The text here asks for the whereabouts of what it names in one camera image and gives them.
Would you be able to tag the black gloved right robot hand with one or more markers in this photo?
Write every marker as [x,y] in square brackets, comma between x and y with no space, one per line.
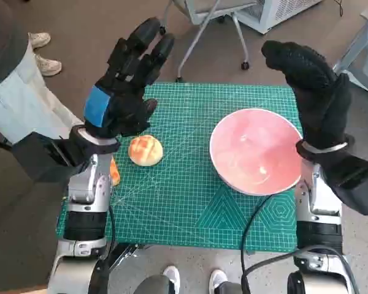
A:
[322,107]

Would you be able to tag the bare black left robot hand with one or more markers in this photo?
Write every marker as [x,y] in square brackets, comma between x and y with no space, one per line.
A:
[122,101]

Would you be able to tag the round toy bread bun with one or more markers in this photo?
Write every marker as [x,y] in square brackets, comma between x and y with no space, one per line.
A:
[145,151]

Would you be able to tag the long toy bread loaf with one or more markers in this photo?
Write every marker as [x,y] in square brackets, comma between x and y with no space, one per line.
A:
[115,174]

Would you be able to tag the pink bowl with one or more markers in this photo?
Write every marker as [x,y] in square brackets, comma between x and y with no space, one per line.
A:
[251,153]

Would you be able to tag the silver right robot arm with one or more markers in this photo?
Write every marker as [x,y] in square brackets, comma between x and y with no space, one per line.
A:
[319,196]

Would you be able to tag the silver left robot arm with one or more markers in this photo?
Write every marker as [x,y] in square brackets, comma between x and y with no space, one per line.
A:
[86,183]

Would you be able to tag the standing person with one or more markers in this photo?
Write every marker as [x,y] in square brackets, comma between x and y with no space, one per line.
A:
[49,65]

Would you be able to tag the white grilled appliance box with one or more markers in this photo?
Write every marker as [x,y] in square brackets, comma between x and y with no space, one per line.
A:
[279,12]

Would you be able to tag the green cutting mat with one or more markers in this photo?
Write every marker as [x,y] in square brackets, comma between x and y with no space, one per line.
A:
[178,190]

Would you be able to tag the seated person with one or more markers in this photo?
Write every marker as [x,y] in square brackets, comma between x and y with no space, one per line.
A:
[15,101]

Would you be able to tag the grey wheeled office chair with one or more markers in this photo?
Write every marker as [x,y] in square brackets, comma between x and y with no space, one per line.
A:
[199,12]

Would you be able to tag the person with grey knees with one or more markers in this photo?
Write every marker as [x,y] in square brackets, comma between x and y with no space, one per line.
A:
[171,275]

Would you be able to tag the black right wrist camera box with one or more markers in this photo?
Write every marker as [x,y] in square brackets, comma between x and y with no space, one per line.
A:
[355,183]

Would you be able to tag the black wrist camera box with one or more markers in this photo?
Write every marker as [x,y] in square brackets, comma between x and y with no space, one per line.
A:
[43,156]
[355,183]

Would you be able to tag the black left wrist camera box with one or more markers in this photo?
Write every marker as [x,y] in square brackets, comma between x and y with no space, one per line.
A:
[43,156]

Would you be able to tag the metal table frame rail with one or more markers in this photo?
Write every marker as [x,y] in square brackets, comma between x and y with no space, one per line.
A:
[125,252]

